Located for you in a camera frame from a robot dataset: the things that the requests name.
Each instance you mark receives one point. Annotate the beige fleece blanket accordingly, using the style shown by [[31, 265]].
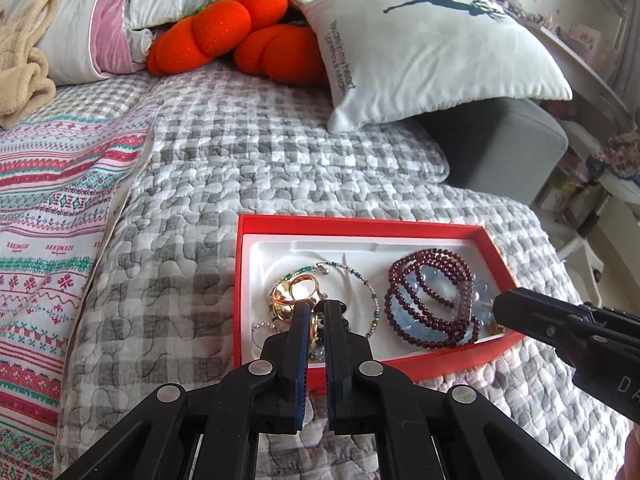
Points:
[[25, 83]]

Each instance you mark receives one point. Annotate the grey upholstered bed frame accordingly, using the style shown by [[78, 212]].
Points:
[[504, 147]]

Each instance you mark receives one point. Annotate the gold clover earring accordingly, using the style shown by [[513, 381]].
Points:
[[316, 331]]

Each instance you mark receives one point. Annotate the orange knot cushion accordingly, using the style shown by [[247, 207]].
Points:
[[258, 35]]

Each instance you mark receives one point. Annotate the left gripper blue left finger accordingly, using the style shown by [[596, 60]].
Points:
[[265, 396]]

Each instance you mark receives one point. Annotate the operator right hand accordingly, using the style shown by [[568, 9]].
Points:
[[631, 466]]

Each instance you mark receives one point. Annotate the floral cloth on chair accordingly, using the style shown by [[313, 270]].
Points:
[[619, 155]]

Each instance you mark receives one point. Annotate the gold flower hair clip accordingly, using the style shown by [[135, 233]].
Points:
[[285, 294]]

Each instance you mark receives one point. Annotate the grey checked quilt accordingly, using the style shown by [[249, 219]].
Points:
[[160, 306]]

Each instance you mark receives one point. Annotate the white bookshelf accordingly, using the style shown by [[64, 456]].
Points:
[[580, 35]]

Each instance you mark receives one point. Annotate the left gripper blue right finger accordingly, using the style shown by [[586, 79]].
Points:
[[366, 396]]

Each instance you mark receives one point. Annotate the white deer print pillow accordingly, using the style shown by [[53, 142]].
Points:
[[389, 60]]

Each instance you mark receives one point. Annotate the pink pearl earring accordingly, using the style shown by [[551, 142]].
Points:
[[260, 332]]

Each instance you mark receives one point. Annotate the red Ace cardboard box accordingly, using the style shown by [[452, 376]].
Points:
[[357, 254]]

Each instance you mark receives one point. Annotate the striped patterned bedsheet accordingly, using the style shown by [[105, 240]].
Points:
[[62, 186]]

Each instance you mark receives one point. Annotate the white office chair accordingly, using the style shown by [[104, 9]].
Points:
[[603, 185]]

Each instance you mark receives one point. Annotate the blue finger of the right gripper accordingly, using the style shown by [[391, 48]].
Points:
[[536, 315]]

